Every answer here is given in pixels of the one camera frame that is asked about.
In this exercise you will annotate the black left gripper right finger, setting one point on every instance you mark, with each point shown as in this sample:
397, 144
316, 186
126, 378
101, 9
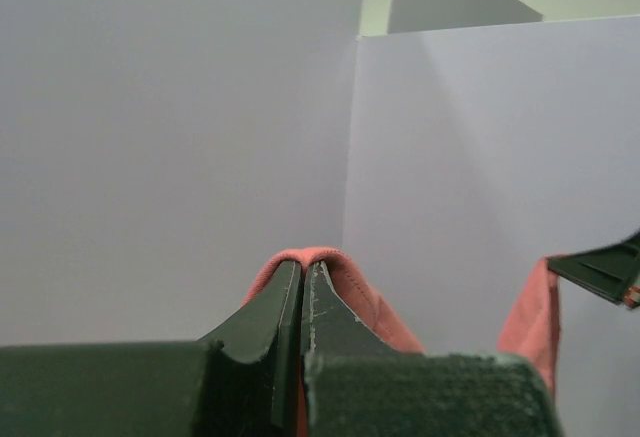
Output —
358, 385

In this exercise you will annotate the dusty red t-shirt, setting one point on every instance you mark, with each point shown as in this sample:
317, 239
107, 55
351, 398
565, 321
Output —
531, 330

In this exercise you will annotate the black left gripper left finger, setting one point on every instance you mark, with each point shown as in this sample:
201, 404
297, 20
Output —
241, 379

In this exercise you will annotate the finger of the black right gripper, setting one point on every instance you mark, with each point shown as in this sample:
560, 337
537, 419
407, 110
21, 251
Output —
610, 272

